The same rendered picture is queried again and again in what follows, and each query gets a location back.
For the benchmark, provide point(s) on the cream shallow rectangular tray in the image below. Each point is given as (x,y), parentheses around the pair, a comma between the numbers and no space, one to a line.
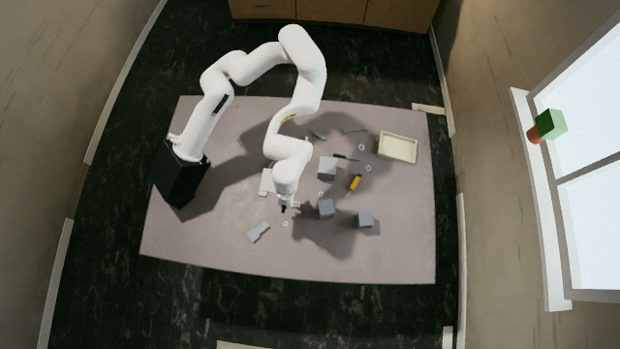
(397,148)

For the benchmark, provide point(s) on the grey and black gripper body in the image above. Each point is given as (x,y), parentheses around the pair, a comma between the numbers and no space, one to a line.
(288,201)

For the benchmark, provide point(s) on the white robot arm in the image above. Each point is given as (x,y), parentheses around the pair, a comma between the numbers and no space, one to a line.
(295,47)

